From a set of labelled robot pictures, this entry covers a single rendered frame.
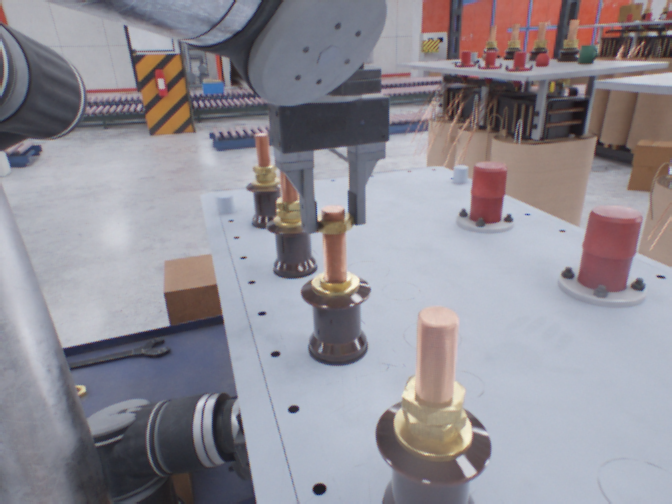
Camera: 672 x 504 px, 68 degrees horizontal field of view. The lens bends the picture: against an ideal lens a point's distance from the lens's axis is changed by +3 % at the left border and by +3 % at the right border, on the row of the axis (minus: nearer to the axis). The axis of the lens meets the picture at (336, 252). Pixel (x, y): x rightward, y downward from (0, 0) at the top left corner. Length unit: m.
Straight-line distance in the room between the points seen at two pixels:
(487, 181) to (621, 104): 6.73
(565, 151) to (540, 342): 2.49
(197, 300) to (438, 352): 1.61
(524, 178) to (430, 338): 2.76
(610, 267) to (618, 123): 6.98
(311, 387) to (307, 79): 0.40
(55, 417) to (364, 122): 0.49
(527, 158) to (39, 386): 2.76
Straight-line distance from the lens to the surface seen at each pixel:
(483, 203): 1.10
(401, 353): 0.69
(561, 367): 0.71
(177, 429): 0.79
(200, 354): 1.60
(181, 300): 1.93
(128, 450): 0.83
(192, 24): 0.29
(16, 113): 0.82
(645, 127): 7.53
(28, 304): 0.67
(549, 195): 3.21
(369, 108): 0.57
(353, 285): 0.63
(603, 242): 0.86
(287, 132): 0.54
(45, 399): 0.68
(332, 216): 0.59
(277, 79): 0.33
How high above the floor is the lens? 1.76
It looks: 24 degrees down
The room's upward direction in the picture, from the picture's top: 2 degrees counter-clockwise
